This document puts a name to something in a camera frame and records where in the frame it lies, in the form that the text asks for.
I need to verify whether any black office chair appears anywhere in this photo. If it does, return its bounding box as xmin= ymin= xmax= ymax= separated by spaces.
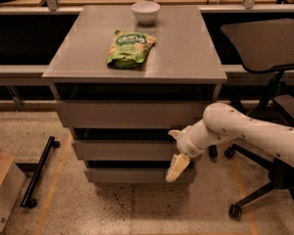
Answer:
xmin=220 ymin=19 xmax=294 ymax=219

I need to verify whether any grey top drawer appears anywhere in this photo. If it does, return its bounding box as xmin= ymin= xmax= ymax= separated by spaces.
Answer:
xmin=55 ymin=100 xmax=207 ymax=129

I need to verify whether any grey bottom drawer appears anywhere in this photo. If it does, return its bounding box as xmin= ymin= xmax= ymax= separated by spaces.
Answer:
xmin=83 ymin=166 xmax=197 ymax=185

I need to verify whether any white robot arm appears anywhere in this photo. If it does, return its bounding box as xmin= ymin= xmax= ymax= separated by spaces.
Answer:
xmin=166 ymin=103 xmax=294 ymax=182

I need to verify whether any black table foot right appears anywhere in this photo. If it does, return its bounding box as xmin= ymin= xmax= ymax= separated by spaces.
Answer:
xmin=209 ymin=145 xmax=218 ymax=159

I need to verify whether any grey drawer cabinet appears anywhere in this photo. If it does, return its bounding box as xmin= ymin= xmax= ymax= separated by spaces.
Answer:
xmin=43 ymin=6 xmax=226 ymax=170

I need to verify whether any green snack bag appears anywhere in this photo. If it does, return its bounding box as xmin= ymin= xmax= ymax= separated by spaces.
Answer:
xmin=106 ymin=30 xmax=156 ymax=69

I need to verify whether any grey drawer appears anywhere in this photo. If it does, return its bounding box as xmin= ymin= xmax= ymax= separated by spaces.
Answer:
xmin=83 ymin=166 xmax=197 ymax=185
xmin=55 ymin=100 xmax=207 ymax=129
xmin=73 ymin=140 xmax=178 ymax=161

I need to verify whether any white ceramic bowl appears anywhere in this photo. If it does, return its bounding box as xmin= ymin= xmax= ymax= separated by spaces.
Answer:
xmin=131 ymin=1 xmax=161 ymax=25

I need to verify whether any cardboard box on floor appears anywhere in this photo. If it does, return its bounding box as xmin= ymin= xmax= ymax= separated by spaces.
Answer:
xmin=0 ymin=148 xmax=25 ymax=232

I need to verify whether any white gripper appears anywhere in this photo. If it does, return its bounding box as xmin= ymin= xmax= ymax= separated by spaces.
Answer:
xmin=166 ymin=120 xmax=216 ymax=182

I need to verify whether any black table leg foot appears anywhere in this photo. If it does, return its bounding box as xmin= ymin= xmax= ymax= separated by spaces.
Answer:
xmin=18 ymin=136 xmax=60 ymax=209

